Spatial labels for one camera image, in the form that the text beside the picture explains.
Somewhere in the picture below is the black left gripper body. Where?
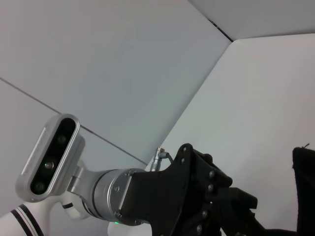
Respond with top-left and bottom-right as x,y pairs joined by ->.
122,143 -> 207,236

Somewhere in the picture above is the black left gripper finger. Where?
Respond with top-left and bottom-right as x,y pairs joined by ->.
195,149 -> 258,211
194,199 -> 298,236

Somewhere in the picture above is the black bag with brown handles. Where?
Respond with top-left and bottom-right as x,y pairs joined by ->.
292,144 -> 315,236

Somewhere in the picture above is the left gripper cable with connector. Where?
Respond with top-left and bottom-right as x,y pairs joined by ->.
149,147 -> 174,172

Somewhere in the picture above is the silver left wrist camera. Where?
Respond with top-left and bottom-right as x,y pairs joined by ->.
15,113 -> 99,203

